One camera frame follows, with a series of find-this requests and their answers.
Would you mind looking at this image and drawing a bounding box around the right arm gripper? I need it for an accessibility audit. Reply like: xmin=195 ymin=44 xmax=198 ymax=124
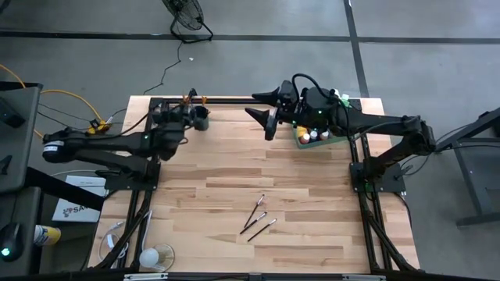
xmin=245 ymin=80 xmax=310 ymax=141

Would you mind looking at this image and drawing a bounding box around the dark green cup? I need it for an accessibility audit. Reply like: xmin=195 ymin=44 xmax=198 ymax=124
xmin=193 ymin=105 xmax=211 ymax=132

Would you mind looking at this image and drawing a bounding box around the teal plastic bin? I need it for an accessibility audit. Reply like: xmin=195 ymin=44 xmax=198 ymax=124
xmin=291 ymin=93 xmax=355 ymax=150

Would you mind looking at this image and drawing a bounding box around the black floor fan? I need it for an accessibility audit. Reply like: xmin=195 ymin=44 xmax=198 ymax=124
xmin=161 ymin=0 xmax=215 ymax=44

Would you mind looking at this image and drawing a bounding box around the thick black brush silver ferrule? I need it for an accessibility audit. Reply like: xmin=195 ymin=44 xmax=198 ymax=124
xmin=239 ymin=211 xmax=269 ymax=236

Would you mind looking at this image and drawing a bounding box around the white cardboard box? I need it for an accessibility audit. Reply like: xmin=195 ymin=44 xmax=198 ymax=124
xmin=51 ymin=174 xmax=107 ymax=223

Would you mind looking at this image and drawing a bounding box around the black diagonal bar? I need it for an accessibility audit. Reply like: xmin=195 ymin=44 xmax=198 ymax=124
xmin=25 ymin=166 xmax=106 ymax=212

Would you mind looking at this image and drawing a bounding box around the white dome device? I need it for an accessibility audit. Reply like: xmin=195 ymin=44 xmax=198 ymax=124
xmin=138 ymin=243 xmax=176 ymax=273

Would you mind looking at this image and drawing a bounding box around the grey desk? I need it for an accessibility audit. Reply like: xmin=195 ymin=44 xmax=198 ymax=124
xmin=0 ymin=81 xmax=44 ymax=276

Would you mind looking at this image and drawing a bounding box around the yellow can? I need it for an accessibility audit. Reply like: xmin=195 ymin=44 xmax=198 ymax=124
xmin=33 ymin=224 xmax=63 ymax=247

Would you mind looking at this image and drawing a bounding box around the black computer mouse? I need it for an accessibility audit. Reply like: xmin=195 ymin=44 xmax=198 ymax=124
xmin=0 ymin=222 xmax=25 ymax=263

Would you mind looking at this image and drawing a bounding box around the black side stand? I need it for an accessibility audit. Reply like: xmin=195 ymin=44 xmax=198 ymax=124
xmin=435 ymin=107 xmax=500 ymax=227

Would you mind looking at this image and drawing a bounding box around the black aluminium table frame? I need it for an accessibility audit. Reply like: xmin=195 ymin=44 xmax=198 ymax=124
xmin=91 ymin=95 xmax=421 ymax=281

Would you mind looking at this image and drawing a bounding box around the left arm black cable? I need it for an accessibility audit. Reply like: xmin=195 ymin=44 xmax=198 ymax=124
xmin=87 ymin=111 xmax=191 ymax=146

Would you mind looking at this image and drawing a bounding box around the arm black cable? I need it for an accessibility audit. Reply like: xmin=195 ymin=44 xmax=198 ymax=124
xmin=291 ymin=73 xmax=352 ymax=137
xmin=87 ymin=111 xmax=191 ymax=146

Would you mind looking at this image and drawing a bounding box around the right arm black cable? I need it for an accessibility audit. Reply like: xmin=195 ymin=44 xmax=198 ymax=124
xmin=291 ymin=73 xmax=352 ymax=137

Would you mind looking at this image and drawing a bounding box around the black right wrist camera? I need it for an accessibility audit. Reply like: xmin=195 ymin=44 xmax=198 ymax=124
xmin=303 ymin=87 xmax=334 ymax=115

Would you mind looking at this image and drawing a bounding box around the black fan cable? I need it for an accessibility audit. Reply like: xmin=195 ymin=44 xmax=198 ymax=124
xmin=142 ymin=41 xmax=184 ymax=97

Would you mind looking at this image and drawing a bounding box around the yellow cable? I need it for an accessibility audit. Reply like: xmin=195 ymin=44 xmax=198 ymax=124
xmin=0 ymin=63 xmax=113 ymax=140

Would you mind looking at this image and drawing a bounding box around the white cable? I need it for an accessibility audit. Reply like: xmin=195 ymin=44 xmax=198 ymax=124
xmin=97 ymin=210 xmax=153 ymax=270

